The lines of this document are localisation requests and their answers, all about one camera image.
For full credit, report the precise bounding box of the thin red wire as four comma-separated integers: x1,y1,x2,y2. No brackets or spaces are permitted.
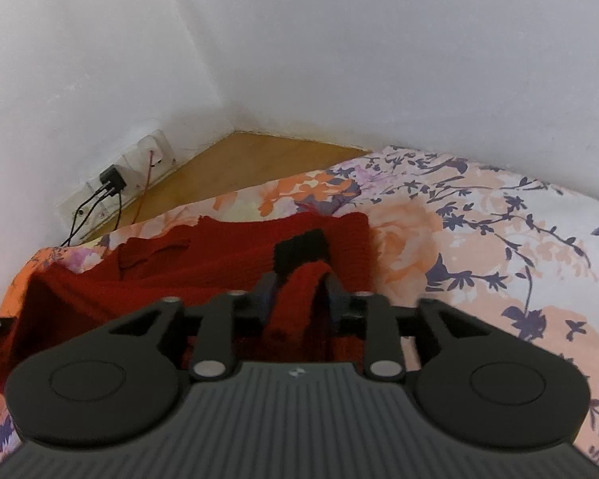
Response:
129,150,157,224

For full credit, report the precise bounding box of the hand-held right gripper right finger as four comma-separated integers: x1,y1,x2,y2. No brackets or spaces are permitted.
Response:
327,273,481,381

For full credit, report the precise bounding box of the white wall socket plate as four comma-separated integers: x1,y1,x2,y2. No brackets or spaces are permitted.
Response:
56,129,177,226

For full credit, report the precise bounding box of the floral bedsheet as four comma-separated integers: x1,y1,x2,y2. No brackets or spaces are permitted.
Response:
0,146,599,479

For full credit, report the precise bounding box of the red knit cardigan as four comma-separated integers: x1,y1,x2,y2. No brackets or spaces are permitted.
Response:
0,211,376,396

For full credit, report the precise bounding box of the wooden bed headboard ledge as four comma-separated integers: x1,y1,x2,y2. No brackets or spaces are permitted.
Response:
81,131,373,246

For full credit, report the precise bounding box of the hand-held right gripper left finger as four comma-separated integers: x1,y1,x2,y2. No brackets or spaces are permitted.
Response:
107,275,278,381

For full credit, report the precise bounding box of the black plug-in charger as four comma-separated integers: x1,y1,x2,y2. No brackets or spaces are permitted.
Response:
99,164,127,193

